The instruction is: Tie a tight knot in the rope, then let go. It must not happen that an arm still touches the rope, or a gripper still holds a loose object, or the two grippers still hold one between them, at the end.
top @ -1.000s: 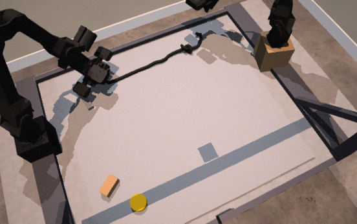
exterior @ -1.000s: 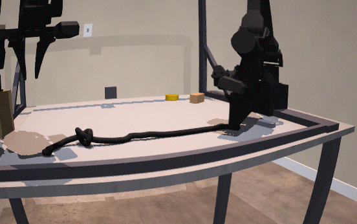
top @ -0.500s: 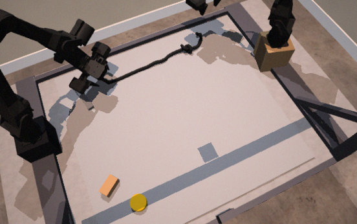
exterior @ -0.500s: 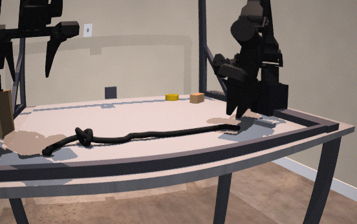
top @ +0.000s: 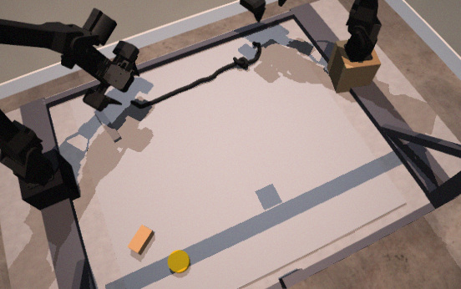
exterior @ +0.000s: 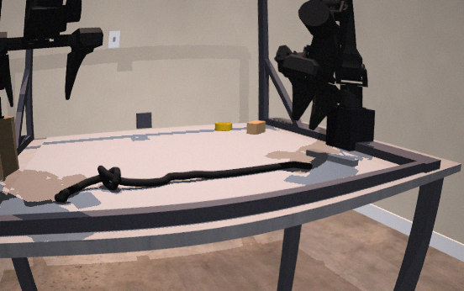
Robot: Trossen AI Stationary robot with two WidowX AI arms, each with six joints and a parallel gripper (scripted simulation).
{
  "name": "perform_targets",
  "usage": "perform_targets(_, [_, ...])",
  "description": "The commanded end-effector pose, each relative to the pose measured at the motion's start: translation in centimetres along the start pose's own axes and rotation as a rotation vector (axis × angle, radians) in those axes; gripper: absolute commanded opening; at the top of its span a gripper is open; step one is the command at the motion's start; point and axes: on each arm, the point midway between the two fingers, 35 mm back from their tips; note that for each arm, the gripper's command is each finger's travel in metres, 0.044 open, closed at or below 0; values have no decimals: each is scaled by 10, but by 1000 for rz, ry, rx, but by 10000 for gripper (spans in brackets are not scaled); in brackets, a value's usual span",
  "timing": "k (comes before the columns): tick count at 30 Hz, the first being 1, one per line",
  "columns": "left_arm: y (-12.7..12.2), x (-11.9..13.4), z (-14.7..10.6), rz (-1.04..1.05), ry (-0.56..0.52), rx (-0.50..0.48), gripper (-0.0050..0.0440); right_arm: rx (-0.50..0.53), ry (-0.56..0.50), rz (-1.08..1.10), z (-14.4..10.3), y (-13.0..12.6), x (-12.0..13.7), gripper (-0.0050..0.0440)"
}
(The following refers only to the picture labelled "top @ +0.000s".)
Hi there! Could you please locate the black rope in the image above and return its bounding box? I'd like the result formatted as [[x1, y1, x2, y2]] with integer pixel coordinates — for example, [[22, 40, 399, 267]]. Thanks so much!
[[130, 41, 261, 109]]

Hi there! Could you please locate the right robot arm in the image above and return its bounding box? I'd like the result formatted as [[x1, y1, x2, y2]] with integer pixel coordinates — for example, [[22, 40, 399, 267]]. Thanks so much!
[[344, 0, 382, 63]]

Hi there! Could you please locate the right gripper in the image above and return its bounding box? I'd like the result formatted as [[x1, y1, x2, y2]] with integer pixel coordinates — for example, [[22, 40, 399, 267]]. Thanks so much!
[[240, 0, 286, 22]]

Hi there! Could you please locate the small orange block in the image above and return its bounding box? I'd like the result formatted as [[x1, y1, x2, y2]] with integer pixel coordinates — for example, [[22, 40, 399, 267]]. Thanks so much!
[[128, 225, 154, 255]]

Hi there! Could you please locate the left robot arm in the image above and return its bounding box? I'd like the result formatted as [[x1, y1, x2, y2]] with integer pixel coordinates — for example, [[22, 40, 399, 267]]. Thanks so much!
[[0, 8, 135, 190]]

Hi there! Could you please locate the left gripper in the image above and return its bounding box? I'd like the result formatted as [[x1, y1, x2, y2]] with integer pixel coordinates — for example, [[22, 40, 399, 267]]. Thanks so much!
[[83, 40, 139, 112]]

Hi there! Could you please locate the grey rectangular bar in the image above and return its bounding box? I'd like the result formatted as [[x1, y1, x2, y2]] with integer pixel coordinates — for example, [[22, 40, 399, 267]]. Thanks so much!
[[93, 109, 122, 143]]

